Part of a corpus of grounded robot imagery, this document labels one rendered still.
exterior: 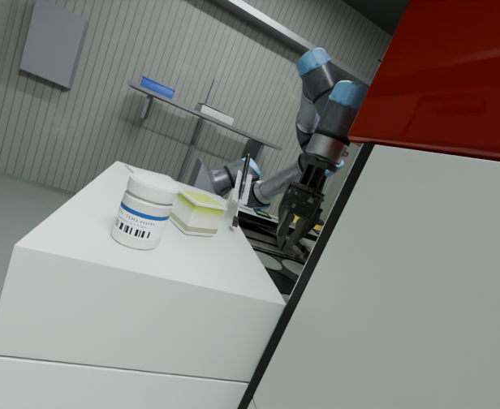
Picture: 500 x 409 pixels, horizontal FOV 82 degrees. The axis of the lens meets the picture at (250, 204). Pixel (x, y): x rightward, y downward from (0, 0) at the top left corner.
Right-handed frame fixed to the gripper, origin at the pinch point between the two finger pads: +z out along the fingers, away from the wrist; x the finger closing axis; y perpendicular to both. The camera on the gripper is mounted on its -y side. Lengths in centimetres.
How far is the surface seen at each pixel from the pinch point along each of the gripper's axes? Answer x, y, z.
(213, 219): -13.2, 12.3, -1.5
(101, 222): -24.2, 28.1, 2.4
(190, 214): -16.2, 16.6, -1.6
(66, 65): -265, -146, -21
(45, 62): -278, -137, -16
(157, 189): -15.8, 29.6, -6.9
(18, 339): -20.1, 39.9, 14.3
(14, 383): -19.4, 39.4, 20.7
